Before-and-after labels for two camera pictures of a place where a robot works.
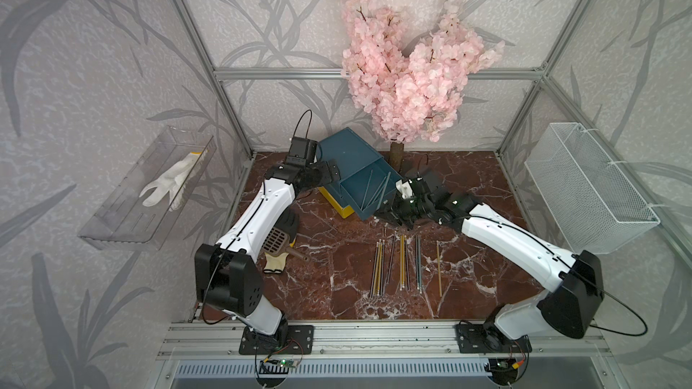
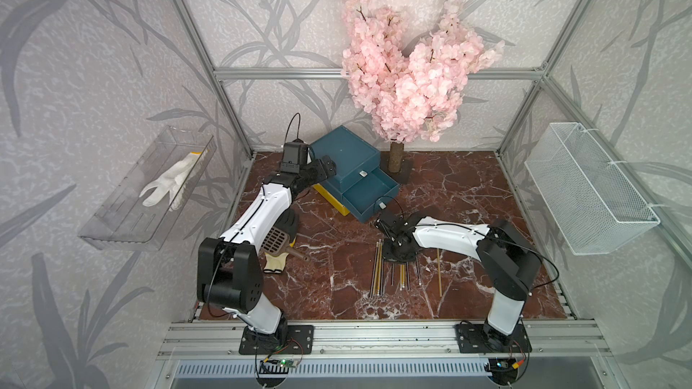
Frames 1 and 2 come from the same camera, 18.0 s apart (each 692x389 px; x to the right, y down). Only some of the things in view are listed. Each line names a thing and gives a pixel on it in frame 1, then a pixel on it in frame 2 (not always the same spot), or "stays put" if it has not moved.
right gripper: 389,211 → 387,258
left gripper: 325,172 stays put
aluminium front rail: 204,339 stays put
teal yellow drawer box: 366,178 stays put
